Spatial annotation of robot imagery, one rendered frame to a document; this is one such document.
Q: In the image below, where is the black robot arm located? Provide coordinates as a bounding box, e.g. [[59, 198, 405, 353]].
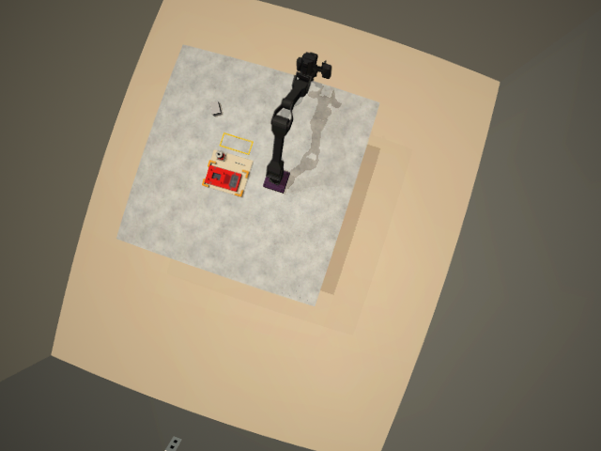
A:
[[266, 52, 318, 185]]

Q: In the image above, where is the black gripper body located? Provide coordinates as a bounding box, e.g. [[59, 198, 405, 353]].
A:
[[296, 57, 332, 79]]

